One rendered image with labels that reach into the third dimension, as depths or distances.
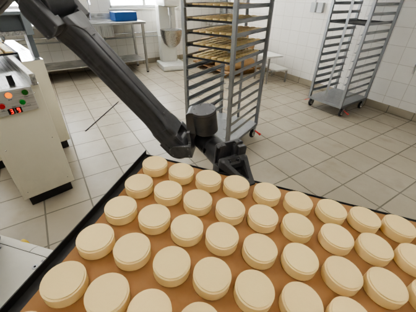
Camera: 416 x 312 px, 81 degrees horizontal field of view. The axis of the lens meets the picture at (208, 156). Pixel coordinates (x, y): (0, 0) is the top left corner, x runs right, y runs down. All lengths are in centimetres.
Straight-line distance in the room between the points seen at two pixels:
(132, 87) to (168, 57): 501
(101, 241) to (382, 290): 38
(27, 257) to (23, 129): 82
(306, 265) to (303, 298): 5
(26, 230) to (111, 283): 172
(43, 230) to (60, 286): 163
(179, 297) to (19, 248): 125
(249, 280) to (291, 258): 7
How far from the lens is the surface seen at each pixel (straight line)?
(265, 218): 42
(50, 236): 192
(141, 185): 46
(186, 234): 38
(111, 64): 57
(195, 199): 43
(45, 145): 198
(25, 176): 206
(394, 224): 53
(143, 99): 57
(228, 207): 42
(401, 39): 400
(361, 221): 50
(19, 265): 147
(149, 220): 40
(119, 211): 42
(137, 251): 37
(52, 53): 559
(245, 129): 254
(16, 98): 182
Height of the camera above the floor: 130
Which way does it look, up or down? 34 degrees down
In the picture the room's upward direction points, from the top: 1 degrees clockwise
